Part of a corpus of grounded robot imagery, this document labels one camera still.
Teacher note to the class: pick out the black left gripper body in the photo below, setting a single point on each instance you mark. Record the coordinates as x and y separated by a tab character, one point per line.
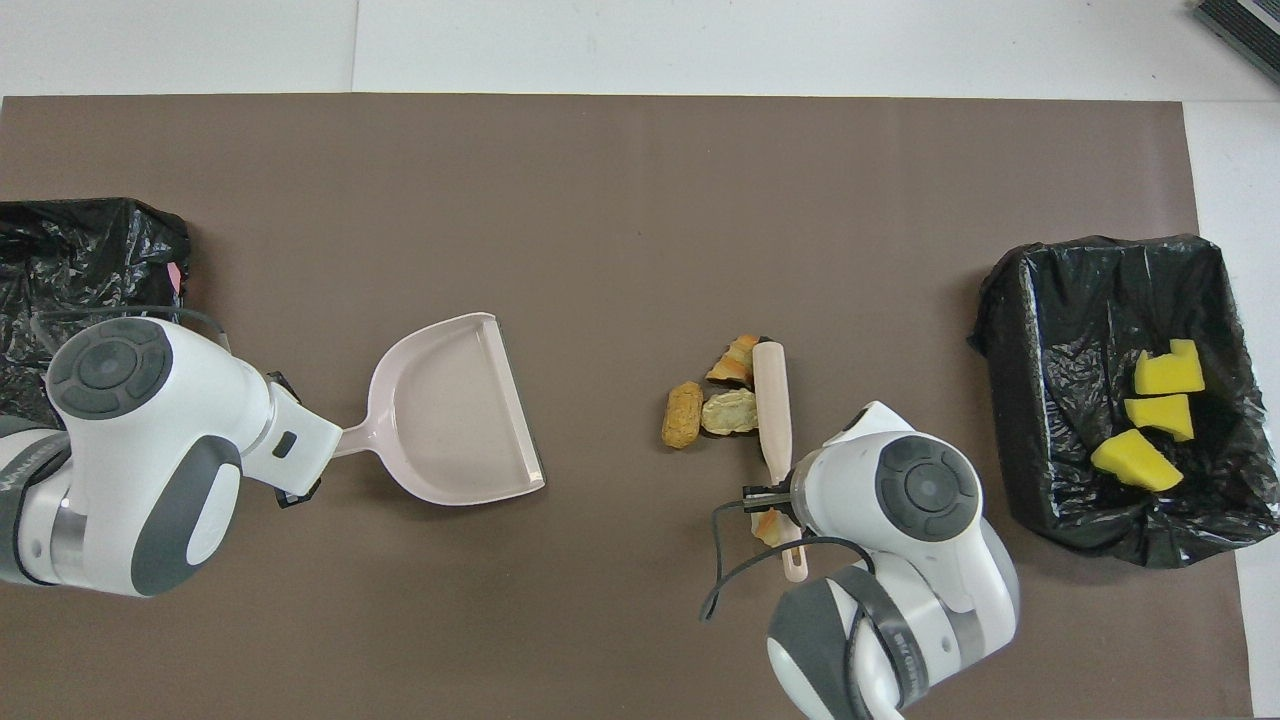
298	495

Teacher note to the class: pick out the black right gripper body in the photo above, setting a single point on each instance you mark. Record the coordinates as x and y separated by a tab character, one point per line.
770	498

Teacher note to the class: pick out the orange striped croissant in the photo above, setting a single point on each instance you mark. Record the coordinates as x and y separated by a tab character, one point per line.
770	527
738	362

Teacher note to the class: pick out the pale crinkled chip piece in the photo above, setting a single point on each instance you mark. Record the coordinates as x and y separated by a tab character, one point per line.
730	412

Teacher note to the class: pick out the beige hand brush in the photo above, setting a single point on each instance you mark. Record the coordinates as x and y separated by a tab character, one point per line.
772	400

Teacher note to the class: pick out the peanut shaped bread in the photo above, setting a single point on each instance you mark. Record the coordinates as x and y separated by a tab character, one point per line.
683	415

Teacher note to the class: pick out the beige plastic dustpan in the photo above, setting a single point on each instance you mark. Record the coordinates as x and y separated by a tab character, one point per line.
450	420

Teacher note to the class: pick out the large yellow sponge wedge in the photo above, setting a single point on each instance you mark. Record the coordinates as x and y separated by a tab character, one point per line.
1135	460

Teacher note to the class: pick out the small yellow sponge piece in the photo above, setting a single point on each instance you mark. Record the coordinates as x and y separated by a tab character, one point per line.
1160	415

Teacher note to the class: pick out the notched yellow sponge piece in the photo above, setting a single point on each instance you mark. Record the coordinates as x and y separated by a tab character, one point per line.
1168	372

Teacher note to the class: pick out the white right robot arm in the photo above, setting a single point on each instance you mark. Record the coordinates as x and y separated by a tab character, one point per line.
900	550

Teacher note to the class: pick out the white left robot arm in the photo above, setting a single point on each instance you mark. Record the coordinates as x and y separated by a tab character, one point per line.
150	450

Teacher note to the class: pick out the black bag lined bin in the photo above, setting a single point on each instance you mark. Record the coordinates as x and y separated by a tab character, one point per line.
1060	400

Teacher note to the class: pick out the black bag bin pink spot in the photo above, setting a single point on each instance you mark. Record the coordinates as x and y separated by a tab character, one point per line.
100	250

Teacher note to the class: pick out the brown table mat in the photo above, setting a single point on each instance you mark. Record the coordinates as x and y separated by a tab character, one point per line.
640	180

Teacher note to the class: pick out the dark grey ribbed device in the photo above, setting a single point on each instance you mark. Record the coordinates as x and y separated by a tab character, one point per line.
1240	25

